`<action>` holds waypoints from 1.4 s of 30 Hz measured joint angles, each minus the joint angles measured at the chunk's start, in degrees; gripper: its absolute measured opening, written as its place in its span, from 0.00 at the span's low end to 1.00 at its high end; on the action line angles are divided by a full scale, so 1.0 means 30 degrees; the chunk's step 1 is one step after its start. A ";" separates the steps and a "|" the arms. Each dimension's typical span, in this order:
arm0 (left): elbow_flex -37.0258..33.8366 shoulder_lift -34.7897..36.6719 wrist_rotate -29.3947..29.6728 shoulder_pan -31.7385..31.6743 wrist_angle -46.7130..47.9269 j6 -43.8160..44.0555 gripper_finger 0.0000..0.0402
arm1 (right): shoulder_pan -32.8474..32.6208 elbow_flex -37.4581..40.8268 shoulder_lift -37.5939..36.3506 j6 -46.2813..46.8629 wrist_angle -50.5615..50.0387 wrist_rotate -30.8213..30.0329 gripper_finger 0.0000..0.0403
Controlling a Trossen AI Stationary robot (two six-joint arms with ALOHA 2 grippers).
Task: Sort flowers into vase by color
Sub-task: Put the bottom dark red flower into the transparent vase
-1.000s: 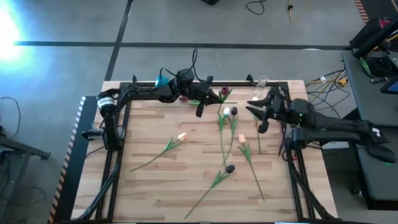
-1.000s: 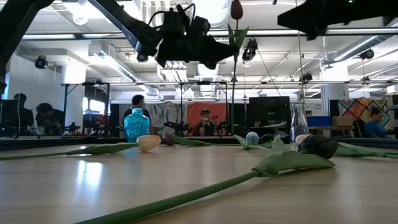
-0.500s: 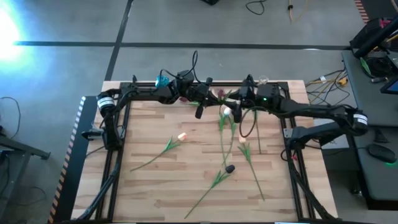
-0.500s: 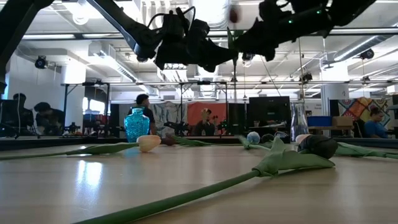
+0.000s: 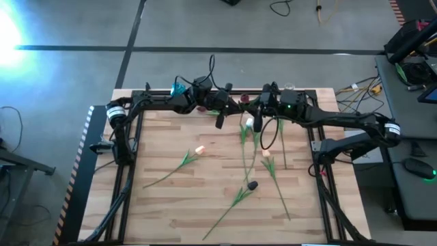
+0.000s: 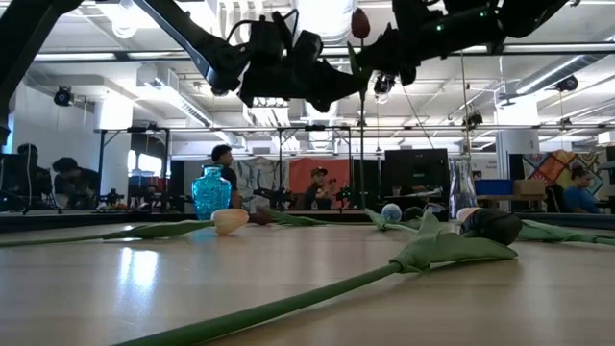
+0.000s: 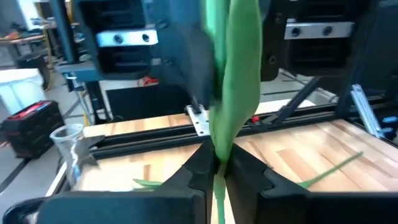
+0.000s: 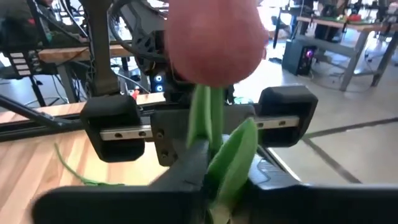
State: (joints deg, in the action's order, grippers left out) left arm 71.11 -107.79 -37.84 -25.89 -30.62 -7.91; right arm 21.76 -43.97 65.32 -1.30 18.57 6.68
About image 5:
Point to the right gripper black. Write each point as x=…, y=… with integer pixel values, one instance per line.
x=269, y=102

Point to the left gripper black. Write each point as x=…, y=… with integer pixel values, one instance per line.
x=218, y=100

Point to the dark red artificial tulip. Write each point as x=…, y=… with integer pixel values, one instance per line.
x=244, y=98
x=201, y=109

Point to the white artificial tulip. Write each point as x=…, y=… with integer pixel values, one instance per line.
x=249, y=122

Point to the orange artificial tulip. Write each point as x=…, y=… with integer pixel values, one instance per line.
x=200, y=149

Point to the black artificial tulip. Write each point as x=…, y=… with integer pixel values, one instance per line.
x=252, y=185

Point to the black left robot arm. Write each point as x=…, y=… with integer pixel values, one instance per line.
x=153, y=100

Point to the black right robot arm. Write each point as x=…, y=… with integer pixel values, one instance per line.
x=341, y=119

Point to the clear glass vase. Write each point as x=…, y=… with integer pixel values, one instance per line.
x=289, y=86

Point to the blue glass vase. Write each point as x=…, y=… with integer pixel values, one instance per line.
x=177, y=89

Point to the pale pink artificial tulip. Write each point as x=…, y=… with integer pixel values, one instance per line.
x=266, y=153

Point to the yellow power plug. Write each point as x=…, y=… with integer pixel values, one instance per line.
x=376, y=89

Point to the grey control box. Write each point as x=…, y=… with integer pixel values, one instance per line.
x=372, y=158

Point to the black yellow-striped floor ramp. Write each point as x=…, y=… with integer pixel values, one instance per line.
x=92, y=171

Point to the small black desk object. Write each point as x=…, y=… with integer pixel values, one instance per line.
x=416, y=148

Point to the black red-striped floor ramp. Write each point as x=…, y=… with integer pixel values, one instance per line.
x=397, y=10

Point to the dark tablet screen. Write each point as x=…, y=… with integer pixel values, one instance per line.
x=428, y=95

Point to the black computer mouse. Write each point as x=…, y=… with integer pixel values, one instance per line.
x=419, y=168

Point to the grey side table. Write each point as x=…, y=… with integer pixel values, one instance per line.
x=413, y=198

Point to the black desk stand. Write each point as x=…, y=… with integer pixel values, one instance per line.
x=20, y=162

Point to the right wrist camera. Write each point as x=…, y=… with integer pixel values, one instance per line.
x=290, y=98

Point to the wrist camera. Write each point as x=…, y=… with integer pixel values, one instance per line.
x=290, y=98
x=202, y=86

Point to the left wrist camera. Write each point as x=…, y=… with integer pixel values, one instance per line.
x=202, y=86

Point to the black side bracket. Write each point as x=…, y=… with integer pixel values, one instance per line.
x=100, y=147

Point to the black aluminium table frame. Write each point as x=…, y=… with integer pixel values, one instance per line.
x=128, y=212

